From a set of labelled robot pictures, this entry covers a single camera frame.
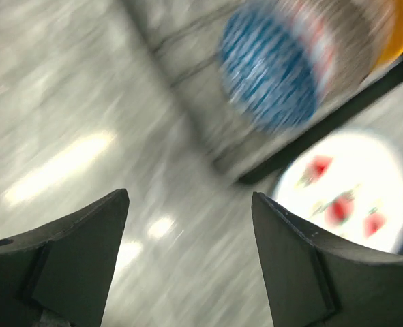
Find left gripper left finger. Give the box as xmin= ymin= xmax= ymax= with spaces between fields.
xmin=0 ymin=189 xmax=130 ymax=326

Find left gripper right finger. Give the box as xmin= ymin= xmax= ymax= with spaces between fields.
xmin=252 ymin=193 xmax=403 ymax=326

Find white watermelon plate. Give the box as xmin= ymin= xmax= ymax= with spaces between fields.
xmin=270 ymin=128 xmax=403 ymax=253

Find blue triangle pattern bowl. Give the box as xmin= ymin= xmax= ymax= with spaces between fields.
xmin=218 ymin=1 xmax=320 ymax=133

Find orange bowl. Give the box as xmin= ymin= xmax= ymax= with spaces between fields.
xmin=373 ymin=0 xmax=403 ymax=70

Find red patterned small bowl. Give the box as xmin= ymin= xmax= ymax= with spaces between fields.
xmin=278 ymin=1 xmax=395 ymax=102

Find black wire dish rack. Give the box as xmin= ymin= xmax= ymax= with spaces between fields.
xmin=119 ymin=0 xmax=403 ymax=185

